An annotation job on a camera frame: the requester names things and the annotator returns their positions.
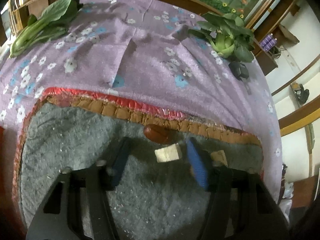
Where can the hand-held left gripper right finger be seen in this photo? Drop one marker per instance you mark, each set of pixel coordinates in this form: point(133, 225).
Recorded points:
point(197, 165)

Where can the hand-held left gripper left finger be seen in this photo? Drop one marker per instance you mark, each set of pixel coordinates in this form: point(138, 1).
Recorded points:
point(120, 162)

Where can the white tofu cube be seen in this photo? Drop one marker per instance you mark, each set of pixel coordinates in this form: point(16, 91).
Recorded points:
point(167, 152)

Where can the beige foam-wrapped fruit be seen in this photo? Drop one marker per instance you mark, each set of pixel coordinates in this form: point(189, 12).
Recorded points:
point(220, 156)

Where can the dark red fruit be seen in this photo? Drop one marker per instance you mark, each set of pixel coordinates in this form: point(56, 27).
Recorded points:
point(156, 133)

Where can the grey mat with red border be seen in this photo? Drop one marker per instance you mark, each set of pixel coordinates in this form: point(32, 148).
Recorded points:
point(75, 140)

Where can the small black object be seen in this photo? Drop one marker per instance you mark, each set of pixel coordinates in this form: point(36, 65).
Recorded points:
point(238, 70)

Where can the purple floral blanket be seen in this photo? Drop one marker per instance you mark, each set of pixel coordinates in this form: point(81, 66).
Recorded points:
point(150, 55)

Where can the yellow and black object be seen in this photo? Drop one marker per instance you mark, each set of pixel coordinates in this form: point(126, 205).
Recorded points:
point(300, 93)

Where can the round bok choy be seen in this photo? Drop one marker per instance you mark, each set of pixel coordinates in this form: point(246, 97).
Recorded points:
point(226, 42)

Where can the wooden side shelf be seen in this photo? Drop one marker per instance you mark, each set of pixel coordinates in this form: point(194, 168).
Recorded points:
point(265, 58)

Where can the purple bottles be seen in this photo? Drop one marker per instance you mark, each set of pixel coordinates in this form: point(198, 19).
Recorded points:
point(268, 42)

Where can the long bok choy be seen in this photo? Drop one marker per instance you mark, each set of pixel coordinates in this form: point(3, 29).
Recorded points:
point(42, 27)

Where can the brown cardboard piece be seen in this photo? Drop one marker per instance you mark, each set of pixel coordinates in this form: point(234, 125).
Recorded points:
point(287, 35)

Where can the wooden shelf cabinet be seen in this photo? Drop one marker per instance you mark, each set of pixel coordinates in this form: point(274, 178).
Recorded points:
point(32, 5)

